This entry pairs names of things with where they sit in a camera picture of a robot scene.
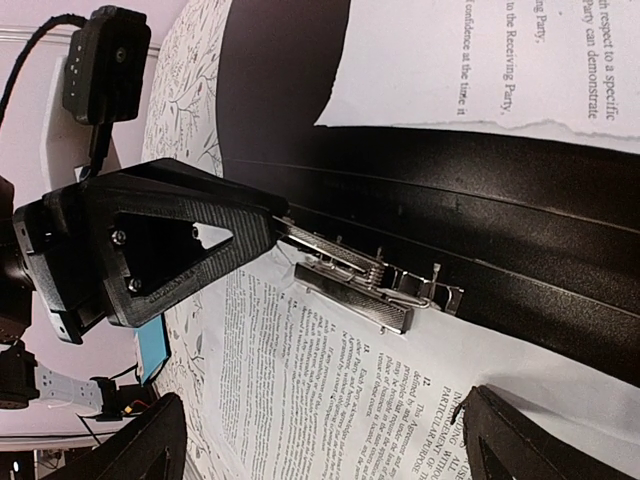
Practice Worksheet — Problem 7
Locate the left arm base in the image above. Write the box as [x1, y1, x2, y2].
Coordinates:
[91, 377, 156, 422]

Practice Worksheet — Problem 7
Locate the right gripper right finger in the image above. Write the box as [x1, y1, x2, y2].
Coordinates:
[457, 385, 630, 479]

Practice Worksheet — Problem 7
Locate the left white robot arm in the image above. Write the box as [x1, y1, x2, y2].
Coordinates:
[1, 59, 289, 418]

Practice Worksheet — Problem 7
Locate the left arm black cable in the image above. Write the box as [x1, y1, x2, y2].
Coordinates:
[0, 13, 94, 126]

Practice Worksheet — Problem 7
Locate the black clip folder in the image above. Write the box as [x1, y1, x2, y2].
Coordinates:
[216, 1, 639, 384]

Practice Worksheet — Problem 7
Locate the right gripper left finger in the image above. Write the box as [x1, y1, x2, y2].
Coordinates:
[48, 393, 187, 480]

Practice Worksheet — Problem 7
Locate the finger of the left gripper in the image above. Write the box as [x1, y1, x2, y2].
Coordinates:
[84, 158, 289, 220]

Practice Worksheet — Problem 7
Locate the floral tablecloth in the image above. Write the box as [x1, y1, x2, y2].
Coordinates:
[143, 1, 231, 479]

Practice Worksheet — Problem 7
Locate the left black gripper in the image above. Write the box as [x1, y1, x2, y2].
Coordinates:
[12, 189, 278, 344]

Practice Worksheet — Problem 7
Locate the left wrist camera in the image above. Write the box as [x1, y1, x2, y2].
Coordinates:
[62, 5, 151, 125]

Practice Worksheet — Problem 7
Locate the printed paper sheet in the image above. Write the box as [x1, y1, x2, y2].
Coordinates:
[202, 245, 639, 479]
[318, 1, 639, 153]

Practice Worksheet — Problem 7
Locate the blue folder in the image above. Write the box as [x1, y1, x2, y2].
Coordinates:
[134, 314, 171, 386]

